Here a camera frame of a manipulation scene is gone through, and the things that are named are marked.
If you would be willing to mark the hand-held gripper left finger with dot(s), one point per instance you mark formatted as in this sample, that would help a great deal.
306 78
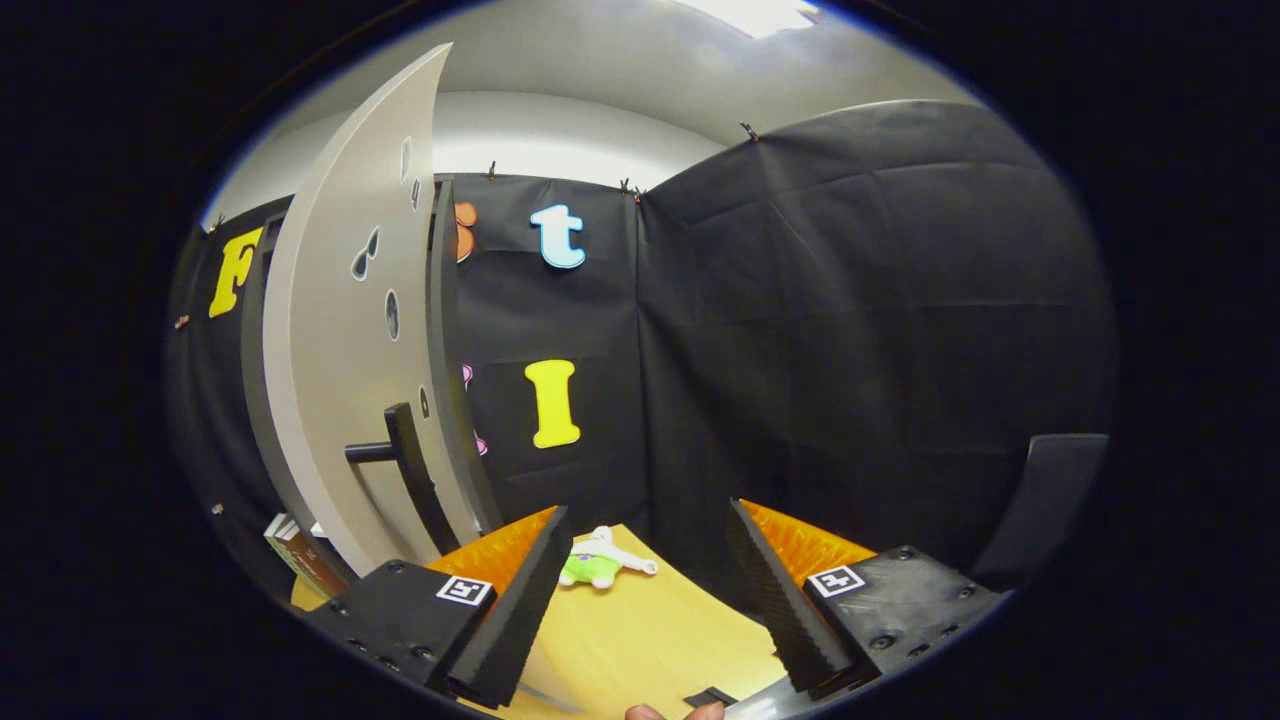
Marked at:
505 610

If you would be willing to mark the brown book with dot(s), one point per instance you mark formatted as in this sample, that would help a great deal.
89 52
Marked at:
318 570

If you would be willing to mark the green plush toy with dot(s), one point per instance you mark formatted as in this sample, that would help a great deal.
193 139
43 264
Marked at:
590 570

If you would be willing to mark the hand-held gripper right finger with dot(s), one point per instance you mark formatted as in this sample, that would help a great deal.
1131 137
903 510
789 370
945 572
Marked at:
780 600

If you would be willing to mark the small black block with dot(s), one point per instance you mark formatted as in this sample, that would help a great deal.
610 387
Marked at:
710 695

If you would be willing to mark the black backdrop cloth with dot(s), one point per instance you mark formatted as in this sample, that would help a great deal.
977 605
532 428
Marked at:
850 300

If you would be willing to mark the dark grey cabinet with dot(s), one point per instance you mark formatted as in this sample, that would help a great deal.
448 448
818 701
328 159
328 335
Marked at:
470 400

